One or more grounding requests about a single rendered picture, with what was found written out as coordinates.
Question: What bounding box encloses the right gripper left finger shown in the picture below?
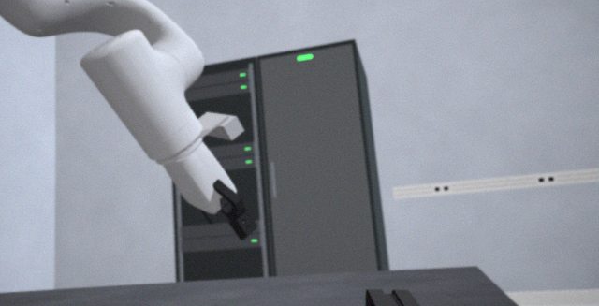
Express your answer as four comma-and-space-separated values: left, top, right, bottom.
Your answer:
366, 289, 395, 306

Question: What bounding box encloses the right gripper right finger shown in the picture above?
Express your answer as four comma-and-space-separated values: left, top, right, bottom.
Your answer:
389, 290, 420, 306

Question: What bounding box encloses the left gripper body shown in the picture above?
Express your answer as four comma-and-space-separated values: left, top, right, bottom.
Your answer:
155, 138, 237, 214

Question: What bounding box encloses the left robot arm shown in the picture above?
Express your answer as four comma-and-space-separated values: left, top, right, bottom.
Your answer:
0, 0, 244, 160

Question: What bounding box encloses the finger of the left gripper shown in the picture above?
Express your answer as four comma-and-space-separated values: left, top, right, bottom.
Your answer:
201, 210, 224, 225
212, 180, 257, 240

